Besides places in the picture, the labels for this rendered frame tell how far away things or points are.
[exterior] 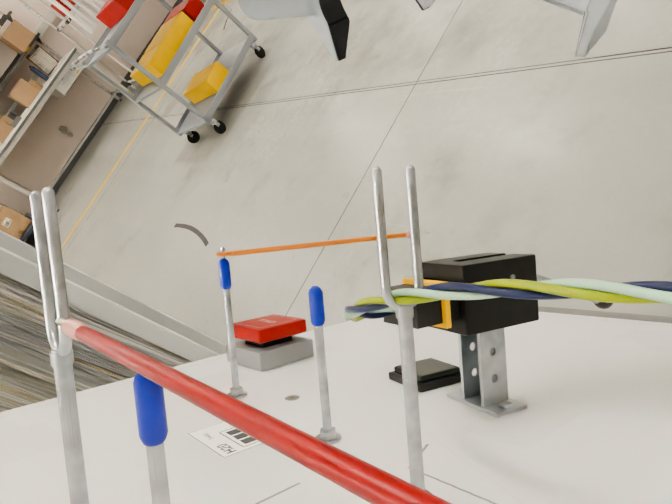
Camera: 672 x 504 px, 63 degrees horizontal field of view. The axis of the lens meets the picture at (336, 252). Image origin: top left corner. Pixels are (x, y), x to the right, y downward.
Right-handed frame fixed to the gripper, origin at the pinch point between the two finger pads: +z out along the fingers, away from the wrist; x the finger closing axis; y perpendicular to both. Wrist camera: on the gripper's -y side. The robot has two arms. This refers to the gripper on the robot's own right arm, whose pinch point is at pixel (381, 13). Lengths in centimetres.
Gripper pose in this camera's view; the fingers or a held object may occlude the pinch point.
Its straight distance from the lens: 33.0
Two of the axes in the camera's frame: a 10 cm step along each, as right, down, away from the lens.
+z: 4.5, 8.6, 2.5
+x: 4.7, 0.2, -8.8
